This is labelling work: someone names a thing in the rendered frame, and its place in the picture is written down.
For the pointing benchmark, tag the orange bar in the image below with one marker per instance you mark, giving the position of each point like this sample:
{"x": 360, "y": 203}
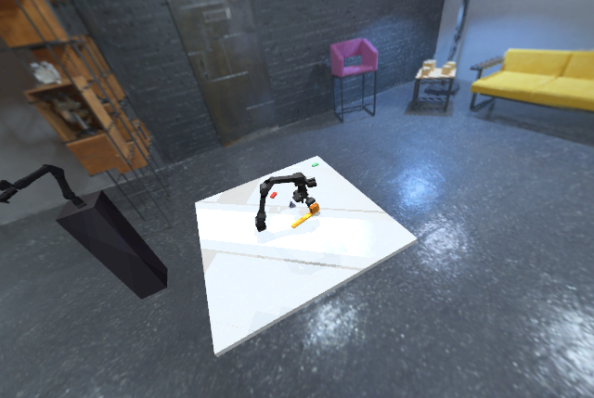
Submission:
{"x": 313, "y": 209}

